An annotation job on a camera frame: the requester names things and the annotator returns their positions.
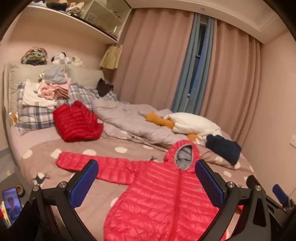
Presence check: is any grey padded headboard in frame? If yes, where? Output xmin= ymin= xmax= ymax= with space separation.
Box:
xmin=4 ymin=63 xmax=106 ymax=113

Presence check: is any white wall shelf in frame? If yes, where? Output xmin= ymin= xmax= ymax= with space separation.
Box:
xmin=21 ymin=5 xmax=118 ymax=44

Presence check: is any brown polka dot duvet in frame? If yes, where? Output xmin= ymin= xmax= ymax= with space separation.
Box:
xmin=19 ymin=137 xmax=254 ymax=240

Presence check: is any pink beige curtain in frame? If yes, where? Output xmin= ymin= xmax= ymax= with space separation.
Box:
xmin=112 ymin=8 xmax=261 ymax=145

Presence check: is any black small garment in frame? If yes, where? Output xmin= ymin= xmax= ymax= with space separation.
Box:
xmin=96 ymin=78 xmax=113 ymax=97

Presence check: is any pile of pink white clothes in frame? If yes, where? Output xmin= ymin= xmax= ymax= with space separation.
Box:
xmin=22 ymin=65 xmax=71 ymax=109

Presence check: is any pink-red hooded puffer jacket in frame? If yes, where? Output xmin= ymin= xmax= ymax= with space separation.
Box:
xmin=55 ymin=139 xmax=243 ymax=241

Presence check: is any white shelf cabinet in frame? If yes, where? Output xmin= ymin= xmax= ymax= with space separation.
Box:
xmin=80 ymin=0 xmax=132 ymax=42

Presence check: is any white wall socket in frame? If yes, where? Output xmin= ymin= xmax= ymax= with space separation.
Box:
xmin=290 ymin=135 xmax=296 ymax=148

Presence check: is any plaid pillow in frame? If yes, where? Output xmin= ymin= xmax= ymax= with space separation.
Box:
xmin=16 ymin=82 xmax=117 ymax=136

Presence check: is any white plush toy dog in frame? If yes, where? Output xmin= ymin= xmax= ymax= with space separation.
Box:
xmin=51 ymin=52 xmax=84 ymax=67

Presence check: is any smartphone with lit screen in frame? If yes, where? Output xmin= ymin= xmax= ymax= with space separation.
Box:
xmin=2 ymin=187 xmax=22 ymax=224

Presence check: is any yellow pleated lamp shade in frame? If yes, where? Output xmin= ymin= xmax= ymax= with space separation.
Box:
xmin=100 ymin=45 xmax=123 ymax=70

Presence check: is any blue grey curtain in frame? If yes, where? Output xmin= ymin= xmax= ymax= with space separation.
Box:
xmin=171 ymin=13 xmax=215 ymax=114

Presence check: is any grey crumpled quilt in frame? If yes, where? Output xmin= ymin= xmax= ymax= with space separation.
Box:
xmin=90 ymin=98 xmax=206 ymax=149

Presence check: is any folded dark red puffer jacket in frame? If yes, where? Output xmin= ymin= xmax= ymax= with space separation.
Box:
xmin=53 ymin=100 xmax=103 ymax=143

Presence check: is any navy blue folded garment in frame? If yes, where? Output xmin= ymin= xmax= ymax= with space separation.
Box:
xmin=206 ymin=135 xmax=241 ymax=166

